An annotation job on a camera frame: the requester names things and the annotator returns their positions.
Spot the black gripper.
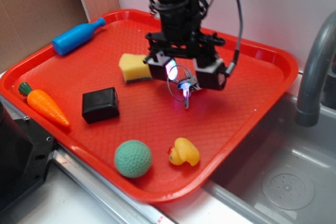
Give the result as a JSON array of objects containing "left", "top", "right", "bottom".
[{"left": 143, "top": 0, "right": 226, "bottom": 91}]

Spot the silver key bunch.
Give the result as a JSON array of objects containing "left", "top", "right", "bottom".
[{"left": 166, "top": 65, "right": 202, "bottom": 109}]

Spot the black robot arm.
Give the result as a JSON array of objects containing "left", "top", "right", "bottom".
[{"left": 144, "top": 0, "right": 227, "bottom": 90}]

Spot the yellow sponge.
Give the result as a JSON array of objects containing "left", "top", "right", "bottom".
[{"left": 119, "top": 53, "right": 153, "bottom": 83}]

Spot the red plastic tray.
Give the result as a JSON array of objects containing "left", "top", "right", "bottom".
[{"left": 1, "top": 9, "right": 298, "bottom": 203}]

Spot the yellow rubber duck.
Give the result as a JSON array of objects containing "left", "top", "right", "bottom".
[{"left": 169, "top": 137, "right": 200, "bottom": 166}]

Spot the black leather wallet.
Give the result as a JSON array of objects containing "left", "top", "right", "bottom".
[{"left": 82, "top": 87, "right": 120, "bottom": 124}]

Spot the green foam golf ball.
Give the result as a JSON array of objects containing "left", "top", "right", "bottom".
[{"left": 114, "top": 140, "right": 152, "bottom": 178}]

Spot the blue plastic bottle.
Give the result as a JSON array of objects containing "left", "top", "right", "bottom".
[{"left": 51, "top": 17, "right": 106, "bottom": 56}]

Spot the grey sink faucet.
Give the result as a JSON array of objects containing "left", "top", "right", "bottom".
[{"left": 295, "top": 12, "right": 335, "bottom": 127}]

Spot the grey metal sink basin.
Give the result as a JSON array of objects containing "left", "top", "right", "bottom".
[{"left": 204, "top": 94, "right": 335, "bottom": 223}]

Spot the orange toy carrot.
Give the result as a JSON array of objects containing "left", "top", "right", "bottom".
[{"left": 18, "top": 82, "right": 70, "bottom": 127}]

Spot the brown cardboard panel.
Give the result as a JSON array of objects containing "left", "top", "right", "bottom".
[{"left": 1, "top": 0, "right": 120, "bottom": 72}]

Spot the grey sensor cable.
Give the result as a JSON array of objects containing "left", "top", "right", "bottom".
[{"left": 224, "top": 0, "right": 244, "bottom": 78}]

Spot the aluminium rail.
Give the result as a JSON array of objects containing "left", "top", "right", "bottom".
[{"left": 52, "top": 146, "right": 174, "bottom": 223}]

